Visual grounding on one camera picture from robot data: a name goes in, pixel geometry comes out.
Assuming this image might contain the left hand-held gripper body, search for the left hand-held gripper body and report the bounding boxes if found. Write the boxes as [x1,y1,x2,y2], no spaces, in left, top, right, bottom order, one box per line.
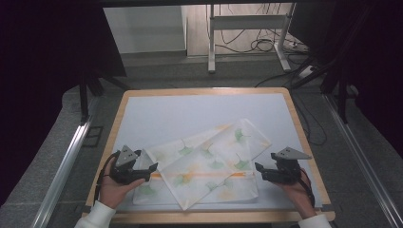
[108,144,145,186]

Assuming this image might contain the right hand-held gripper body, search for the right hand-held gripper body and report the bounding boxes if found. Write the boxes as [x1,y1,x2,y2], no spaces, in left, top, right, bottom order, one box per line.
[265,146,314,185]

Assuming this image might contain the white leaf-print pillowcase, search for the white leaf-print pillowcase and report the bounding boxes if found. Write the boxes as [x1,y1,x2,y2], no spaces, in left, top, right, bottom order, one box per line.
[132,118,273,211]

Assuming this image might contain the person's right hand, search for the person's right hand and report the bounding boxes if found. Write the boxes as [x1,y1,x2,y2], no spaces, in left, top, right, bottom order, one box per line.
[275,170,318,220]

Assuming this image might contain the person's left hand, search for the person's left hand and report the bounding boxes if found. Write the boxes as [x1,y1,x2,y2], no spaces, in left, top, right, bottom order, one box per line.
[98,166,146,210]

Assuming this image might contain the white table mat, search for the white table mat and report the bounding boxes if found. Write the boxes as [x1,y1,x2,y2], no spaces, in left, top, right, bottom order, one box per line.
[94,92,324,213]

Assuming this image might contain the black metal stand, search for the black metal stand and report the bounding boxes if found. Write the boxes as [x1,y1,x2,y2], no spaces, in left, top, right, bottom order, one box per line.
[290,47,373,125]
[78,71,131,125]

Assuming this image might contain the wooden table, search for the wooden table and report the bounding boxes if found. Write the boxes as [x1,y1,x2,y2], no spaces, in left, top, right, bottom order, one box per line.
[81,86,336,225]

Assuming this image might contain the white power strip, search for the white power strip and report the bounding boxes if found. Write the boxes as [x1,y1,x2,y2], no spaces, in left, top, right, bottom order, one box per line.
[297,64,317,79]

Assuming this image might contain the dark curtain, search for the dark curtain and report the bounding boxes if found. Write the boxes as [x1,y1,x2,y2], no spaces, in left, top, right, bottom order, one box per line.
[0,0,128,207]
[329,0,403,160]

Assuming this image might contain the white panel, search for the white panel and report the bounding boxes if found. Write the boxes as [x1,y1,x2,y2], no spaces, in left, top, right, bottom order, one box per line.
[103,5,188,55]

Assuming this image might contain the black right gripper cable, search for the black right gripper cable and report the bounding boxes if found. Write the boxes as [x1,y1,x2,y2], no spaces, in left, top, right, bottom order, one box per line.
[297,168,317,209]

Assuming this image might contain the black square floor frame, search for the black square floor frame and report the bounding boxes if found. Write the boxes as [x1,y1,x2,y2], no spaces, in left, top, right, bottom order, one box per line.
[82,125,105,148]

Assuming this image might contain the black floor cable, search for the black floor cable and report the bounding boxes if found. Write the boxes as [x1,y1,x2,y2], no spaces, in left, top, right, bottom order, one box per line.
[293,94,328,147]

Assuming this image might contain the aluminium floor rail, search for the aluminium floor rail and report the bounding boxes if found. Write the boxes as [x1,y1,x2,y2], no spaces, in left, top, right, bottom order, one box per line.
[322,94,403,228]
[30,121,93,228]

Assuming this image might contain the tangle of black floor cables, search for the tangle of black floor cables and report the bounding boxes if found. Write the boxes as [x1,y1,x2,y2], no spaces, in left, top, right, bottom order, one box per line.
[215,28,306,55]

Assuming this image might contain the white metal desk frame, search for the white metal desk frame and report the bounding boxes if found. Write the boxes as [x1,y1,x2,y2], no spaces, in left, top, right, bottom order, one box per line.
[207,3,297,75]

